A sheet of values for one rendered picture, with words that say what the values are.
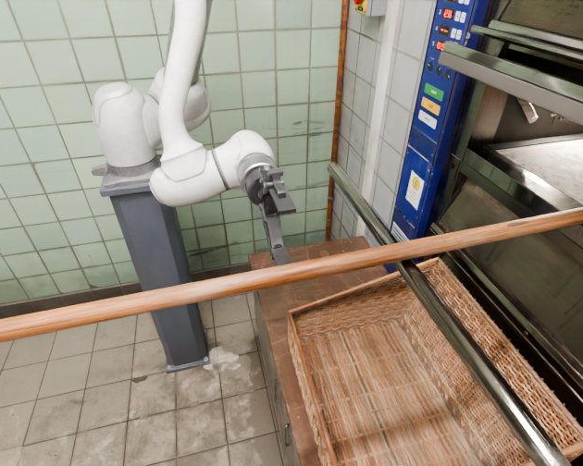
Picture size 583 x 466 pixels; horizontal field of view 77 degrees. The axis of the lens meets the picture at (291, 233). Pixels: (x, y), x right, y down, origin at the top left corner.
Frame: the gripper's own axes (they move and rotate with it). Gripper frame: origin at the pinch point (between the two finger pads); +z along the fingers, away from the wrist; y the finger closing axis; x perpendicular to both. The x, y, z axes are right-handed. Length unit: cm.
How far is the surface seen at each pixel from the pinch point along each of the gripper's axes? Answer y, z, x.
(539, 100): -21.6, 2.8, -40.1
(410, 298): 50, -20, -47
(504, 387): 1.0, 32.5, -18.2
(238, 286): -1.2, 9.7, 9.8
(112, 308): -1.4, 9.4, 27.0
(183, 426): 119, -33, 36
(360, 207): 1.8, -8.4, -17.9
